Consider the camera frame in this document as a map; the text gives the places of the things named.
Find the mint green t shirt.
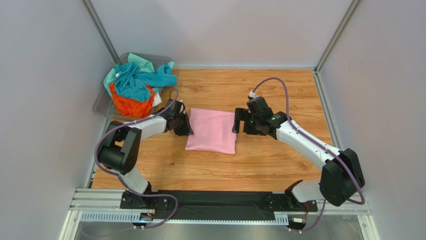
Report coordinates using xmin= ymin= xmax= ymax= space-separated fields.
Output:
xmin=103 ymin=52 xmax=159 ymax=96

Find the white t shirt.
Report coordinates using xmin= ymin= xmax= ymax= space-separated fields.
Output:
xmin=152 ymin=92 xmax=163 ymax=107

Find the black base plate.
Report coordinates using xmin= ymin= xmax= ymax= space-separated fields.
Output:
xmin=120 ymin=190 xmax=318 ymax=221

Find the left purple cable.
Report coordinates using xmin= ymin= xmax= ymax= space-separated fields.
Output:
xmin=94 ymin=88 xmax=180 ymax=230

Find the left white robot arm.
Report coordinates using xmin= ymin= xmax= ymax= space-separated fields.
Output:
xmin=94 ymin=99 xmax=193 ymax=197

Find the teal blue t shirt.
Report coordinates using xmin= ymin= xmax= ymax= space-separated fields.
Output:
xmin=114 ymin=61 xmax=177 ymax=102

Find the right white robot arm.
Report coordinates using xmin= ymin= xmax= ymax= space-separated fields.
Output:
xmin=232 ymin=96 xmax=365 ymax=208

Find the aluminium frame rail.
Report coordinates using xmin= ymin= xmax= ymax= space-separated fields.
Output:
xmin=69 ymin=188 xmax=380 ymax=240

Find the orange t shirt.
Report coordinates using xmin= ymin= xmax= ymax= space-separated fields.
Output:
xmin=109 ymin=83 xmax=155 ymax=119

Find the pink t shirt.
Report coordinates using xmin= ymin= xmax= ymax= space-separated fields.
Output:
xmin=185 ymin=108 xmax=237 ymax=155

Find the grey plastic bin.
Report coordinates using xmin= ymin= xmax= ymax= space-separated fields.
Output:
xmin=92 ymin=53 xmax=172 ymax=121

